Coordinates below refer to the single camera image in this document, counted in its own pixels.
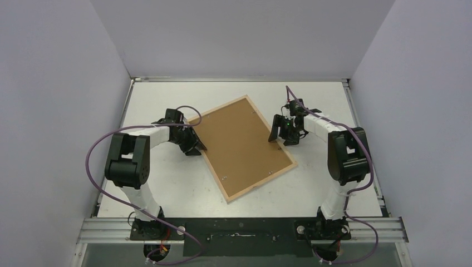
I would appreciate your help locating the aluminium front rail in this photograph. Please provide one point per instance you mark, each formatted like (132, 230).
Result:
(117, 230)

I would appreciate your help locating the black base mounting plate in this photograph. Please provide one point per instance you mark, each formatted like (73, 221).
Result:
(243, 236)

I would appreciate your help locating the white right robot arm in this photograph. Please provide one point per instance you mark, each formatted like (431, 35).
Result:
(346, 154)

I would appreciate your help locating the white wooden picture frame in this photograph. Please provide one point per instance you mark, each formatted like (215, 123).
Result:
(228, 199)

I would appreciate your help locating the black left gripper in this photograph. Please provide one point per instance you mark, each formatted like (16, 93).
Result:
(191, 148)

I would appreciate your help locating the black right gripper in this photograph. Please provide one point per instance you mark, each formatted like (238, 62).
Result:
(286, 130)

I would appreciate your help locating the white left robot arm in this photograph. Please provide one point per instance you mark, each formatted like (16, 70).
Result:
(128, 160)

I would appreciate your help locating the brown cardboard backing board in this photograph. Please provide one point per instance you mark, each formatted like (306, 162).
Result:
(239, 147)

